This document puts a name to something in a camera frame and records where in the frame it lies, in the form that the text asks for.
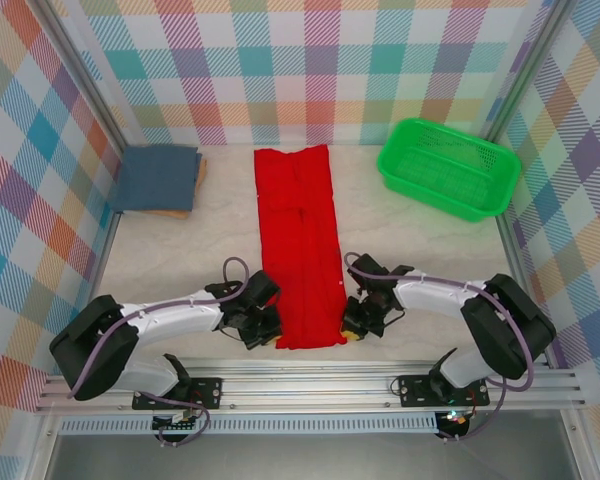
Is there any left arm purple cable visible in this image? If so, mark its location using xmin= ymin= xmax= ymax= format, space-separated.
xmin=67 ymin=257 xmax=254 ymax=401

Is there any right aluminium frame post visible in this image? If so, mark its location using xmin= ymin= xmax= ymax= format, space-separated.
xmin=479 ymin=0 xmax=576 ymax=146

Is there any left aluminium frame post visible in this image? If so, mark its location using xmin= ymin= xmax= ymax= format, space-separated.
xmin=39 ymin=0 xmax=131 ymax=151

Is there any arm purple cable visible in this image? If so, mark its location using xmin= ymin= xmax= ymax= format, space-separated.
xmin=343 ymin=252 xmax=537 ymax=444
xmin=67 ymin=257 xmax=254 ymax=401

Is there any aluminium frame post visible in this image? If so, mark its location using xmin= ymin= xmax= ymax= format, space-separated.
xmin=479 ymin=0 xmax=576 ymax=146
xmin=39 ymin=0 xmax=131 ymax=151

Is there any purple cable loop at board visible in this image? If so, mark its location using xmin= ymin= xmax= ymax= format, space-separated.
xmin=155 ymin=388 xmax=214 ymax=449

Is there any folded blue t-shirt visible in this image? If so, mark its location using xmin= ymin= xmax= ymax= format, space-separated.
xmin=110 ymin=144 xmax=203 ymax=215

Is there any right aluminium side rail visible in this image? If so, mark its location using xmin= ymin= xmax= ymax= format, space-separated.
xmin=494 ymin=209 xmax=551 ymax=369

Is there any folded tan t-shirt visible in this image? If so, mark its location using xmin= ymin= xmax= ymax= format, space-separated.
xmin=149 ymin=157 xmax=209 ymax=220

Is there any red t-shirt with bear print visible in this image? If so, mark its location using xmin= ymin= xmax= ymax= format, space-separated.
xmin=253 ymin=144 xmax=349 ymax=351

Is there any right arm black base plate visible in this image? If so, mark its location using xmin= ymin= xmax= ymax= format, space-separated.
xmin=398 ymin=372 xmax=491 ymax=407

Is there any green plastic basket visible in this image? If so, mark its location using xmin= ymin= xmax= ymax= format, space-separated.
xmin=377 ymin=118 xmax=523 ymax=224

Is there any long aluminium base rail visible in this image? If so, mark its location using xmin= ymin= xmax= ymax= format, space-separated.
xmin=34 ymin=368 xmax=589 ymax=414

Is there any white slotted cable duct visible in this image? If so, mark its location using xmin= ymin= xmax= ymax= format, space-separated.
xmin=59 ymin=417 xmax=439 ymax=436

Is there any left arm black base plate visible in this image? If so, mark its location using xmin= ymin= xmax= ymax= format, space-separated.
xmin=132 ymin=377 xmax=224 ymax=411

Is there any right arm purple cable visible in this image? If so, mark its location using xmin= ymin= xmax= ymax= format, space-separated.
xmin=343 ymin=252 xmax=537 ymax=444

